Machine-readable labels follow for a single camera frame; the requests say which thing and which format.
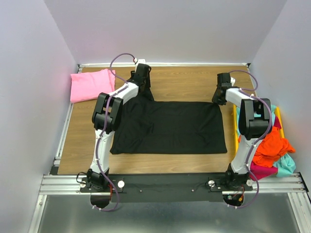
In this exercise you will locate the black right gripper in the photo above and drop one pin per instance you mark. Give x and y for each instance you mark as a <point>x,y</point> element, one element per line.
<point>214,99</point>

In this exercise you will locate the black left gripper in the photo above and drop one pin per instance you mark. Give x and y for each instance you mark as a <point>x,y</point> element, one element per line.
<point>146,81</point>

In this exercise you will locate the black t-shirt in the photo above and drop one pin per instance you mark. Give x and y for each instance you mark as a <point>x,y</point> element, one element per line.
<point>169,127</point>

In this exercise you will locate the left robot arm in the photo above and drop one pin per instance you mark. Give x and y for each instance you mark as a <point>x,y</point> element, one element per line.
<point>106,119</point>

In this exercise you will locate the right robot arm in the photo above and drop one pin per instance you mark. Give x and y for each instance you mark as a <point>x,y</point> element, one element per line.
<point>255,122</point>

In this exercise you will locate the folded pink t-shirt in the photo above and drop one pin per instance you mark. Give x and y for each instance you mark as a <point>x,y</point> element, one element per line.
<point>87,86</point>

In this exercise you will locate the yellow plastic bin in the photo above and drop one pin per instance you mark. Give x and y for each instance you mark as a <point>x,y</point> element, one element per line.
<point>277,122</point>

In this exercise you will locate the orange t-shirt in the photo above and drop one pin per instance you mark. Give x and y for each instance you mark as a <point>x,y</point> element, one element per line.
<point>272,148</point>

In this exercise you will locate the magenta t-shirt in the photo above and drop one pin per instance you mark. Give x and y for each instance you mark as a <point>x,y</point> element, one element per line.
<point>260,172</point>

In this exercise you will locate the teal t-shirt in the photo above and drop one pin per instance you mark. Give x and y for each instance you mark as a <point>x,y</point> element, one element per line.
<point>285,165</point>

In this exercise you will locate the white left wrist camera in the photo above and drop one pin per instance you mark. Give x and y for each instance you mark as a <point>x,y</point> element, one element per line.
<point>139,61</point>

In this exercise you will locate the black mounting base plate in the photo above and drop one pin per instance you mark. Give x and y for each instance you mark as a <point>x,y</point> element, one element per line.
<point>175,187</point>

